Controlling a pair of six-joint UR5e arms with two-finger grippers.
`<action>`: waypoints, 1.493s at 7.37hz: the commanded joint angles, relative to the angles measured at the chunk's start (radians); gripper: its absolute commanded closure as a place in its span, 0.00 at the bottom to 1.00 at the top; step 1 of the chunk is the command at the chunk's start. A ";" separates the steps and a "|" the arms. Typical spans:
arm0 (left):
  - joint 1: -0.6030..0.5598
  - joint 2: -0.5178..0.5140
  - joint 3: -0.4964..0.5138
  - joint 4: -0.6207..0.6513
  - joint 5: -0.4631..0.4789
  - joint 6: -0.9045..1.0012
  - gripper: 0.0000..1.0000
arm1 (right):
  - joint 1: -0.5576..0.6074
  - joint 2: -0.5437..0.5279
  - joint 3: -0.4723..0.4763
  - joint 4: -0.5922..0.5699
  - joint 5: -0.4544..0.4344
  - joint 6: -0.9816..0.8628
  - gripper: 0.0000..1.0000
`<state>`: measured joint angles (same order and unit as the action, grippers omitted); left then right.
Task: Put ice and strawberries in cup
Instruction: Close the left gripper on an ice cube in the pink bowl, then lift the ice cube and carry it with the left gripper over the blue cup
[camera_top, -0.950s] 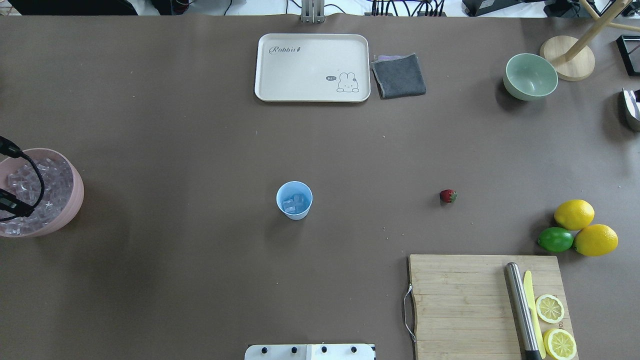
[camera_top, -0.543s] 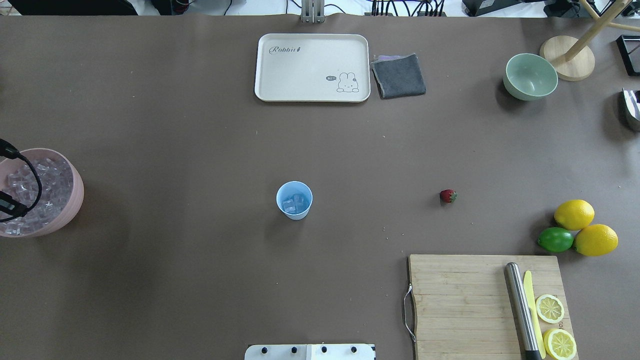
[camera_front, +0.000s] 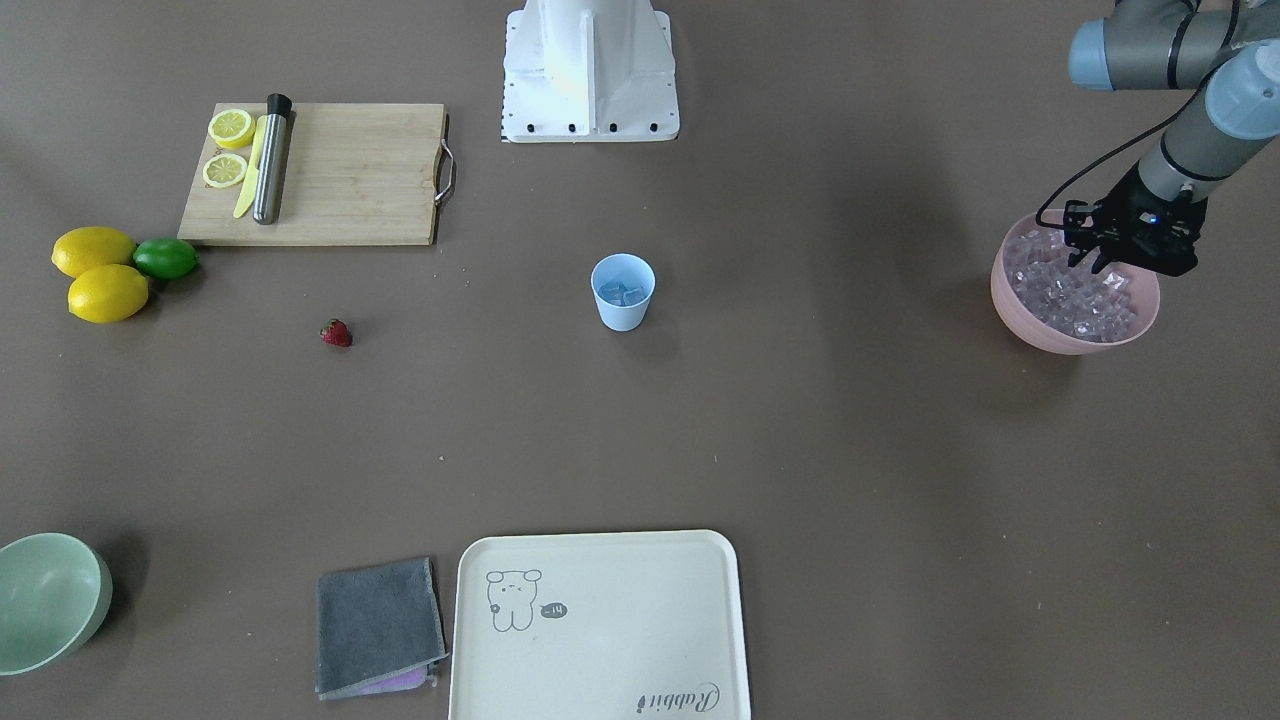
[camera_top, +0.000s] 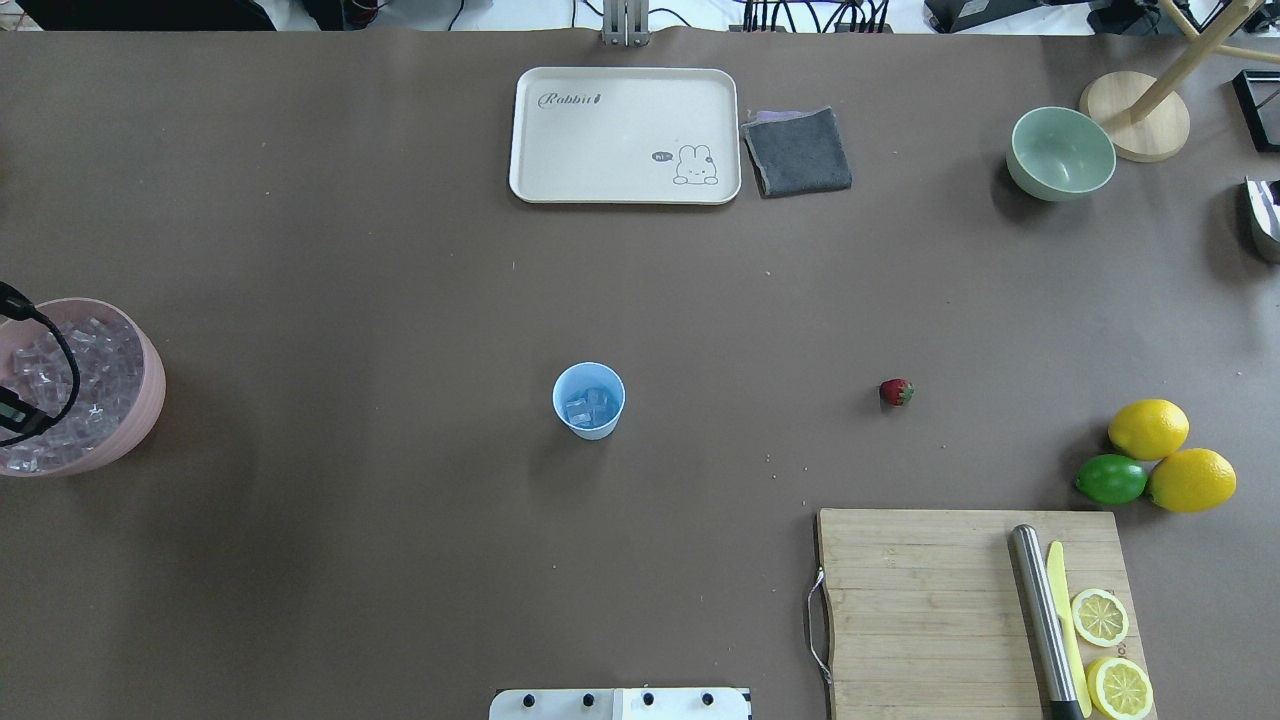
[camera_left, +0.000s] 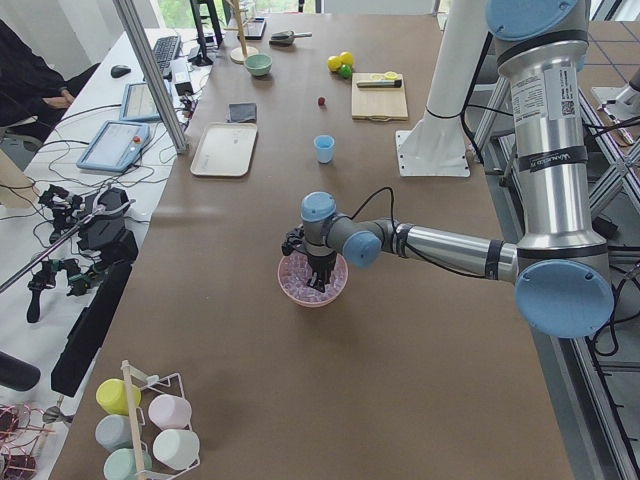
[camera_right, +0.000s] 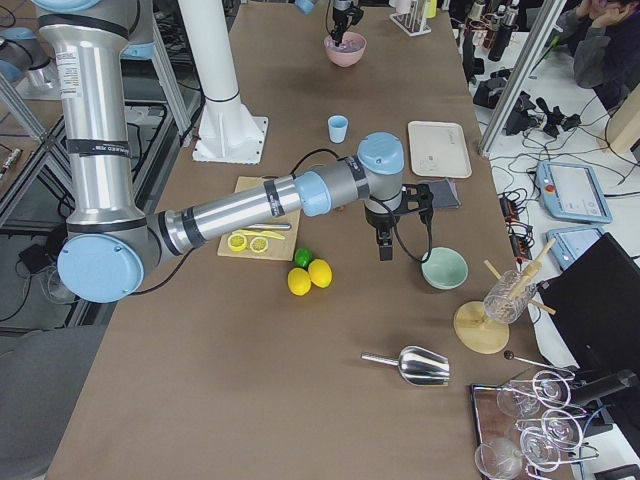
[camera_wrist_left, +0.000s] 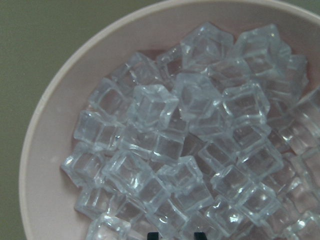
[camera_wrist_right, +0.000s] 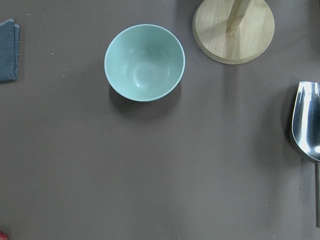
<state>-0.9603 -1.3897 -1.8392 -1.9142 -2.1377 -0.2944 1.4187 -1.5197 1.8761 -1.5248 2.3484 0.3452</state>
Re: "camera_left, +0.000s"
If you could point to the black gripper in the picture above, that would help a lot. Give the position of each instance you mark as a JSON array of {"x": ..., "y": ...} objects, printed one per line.
[{"x": 319, "y": 264}]

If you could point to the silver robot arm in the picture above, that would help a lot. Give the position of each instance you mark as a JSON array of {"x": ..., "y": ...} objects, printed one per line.
[{"x": 560, "y": 267}]

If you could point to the pink bowl of ice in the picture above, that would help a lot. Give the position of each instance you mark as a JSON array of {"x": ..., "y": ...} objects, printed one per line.
[{"x": 294, "y": 272}]

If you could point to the light blue plastic cup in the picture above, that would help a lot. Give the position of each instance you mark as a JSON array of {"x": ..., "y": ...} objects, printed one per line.
[{"x": 324, "y": 147}]

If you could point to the pink cup on rack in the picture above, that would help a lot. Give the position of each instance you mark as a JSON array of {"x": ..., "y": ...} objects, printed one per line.
[{"x": 170, "y": 412}]

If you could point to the white cup on rack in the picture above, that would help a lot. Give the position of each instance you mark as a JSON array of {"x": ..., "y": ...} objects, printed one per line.
[{"x": 177, "y": 449}]

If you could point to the yellow cup on rack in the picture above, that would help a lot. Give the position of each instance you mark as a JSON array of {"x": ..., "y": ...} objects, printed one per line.
[{"x": 111, "y": 396}]

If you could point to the steel ice scoop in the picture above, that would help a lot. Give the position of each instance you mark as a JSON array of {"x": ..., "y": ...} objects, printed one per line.
[{"x": 287, "y": 38}]

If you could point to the grey cup on rack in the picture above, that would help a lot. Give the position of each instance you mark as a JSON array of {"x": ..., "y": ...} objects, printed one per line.
[{"x": 113, "y": 433}]

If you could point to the green cup on rack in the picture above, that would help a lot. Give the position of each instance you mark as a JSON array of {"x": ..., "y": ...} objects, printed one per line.
[{"x": 120, "y": 465}]

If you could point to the cream rabbit tray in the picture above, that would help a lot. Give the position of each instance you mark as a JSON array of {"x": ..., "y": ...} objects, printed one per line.
[{"x": 224, "y": 150}]

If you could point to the grey folded cloth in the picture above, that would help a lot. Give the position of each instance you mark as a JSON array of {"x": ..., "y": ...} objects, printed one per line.
[{"x": 242, "y": 113}]

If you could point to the wooden cutting board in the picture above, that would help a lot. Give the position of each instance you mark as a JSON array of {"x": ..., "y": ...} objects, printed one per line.
[{"x": 378, "y": 104}]

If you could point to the green lime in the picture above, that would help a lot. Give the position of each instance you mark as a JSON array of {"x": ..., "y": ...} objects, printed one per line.
[{"x": 345, "y": 71}]

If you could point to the steel muddler black cap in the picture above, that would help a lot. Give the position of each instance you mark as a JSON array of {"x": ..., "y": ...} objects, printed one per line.
[{"x": 379, "y": 84}]

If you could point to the yellow lemon near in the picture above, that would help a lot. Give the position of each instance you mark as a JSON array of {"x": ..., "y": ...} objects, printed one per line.
[{"x": 334, "y": 63}]

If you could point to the yellow lemon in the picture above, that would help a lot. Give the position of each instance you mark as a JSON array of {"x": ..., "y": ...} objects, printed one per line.
[
  {"x": 347, "y": 58},
  {"x": 334, "y": 63}
]

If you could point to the mint green bowl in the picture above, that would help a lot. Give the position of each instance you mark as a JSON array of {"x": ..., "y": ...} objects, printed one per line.
[{"x": 258, "y": 65}]

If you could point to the yellow lemon far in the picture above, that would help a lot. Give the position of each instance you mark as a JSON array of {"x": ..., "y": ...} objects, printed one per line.
[{"x": 347, "y": 58}]

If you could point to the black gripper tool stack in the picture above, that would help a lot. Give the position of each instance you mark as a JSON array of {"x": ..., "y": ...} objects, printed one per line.
[{"x": 117, "y": 249}]

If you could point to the wooden glass holder stand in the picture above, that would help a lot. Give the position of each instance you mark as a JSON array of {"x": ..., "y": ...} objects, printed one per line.
[{"x": 241, "y": 53}]

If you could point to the near teach pendant tablet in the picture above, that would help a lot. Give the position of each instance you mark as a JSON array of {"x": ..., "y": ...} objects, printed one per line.
[{"x": 116, "y": 146}]

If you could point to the teach pendant tablet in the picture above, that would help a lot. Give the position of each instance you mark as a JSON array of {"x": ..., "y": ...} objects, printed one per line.
[
  {"x": 138, "y": 104},
  {"x": 116, "y": 146}
]

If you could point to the far teach pendant tablet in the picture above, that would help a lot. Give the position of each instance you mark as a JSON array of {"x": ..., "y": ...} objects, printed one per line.
[{"x": 138, "y": 104}]

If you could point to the black keyboard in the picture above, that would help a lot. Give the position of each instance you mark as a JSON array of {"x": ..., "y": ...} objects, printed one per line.
[{"x": 165, "y": 50}]

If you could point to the black computer mouse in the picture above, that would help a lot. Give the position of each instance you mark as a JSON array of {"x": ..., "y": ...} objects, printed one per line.
[{"x": 119, "y": 71}]

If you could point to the person in dark clothes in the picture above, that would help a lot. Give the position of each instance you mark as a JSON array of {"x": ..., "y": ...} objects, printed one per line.
[{"x": 31, "y": 88}]

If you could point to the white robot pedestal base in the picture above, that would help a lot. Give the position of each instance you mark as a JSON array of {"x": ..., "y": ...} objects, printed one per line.
[{"x": 435, "y": 147}]

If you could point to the white wire cup rack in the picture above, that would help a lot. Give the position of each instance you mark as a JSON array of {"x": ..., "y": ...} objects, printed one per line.
[{"x": 141, "y": 388}]

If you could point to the aluminium frame post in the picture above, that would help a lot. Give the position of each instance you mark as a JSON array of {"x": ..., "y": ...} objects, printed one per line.
[{"x": 136, "y": 33}]

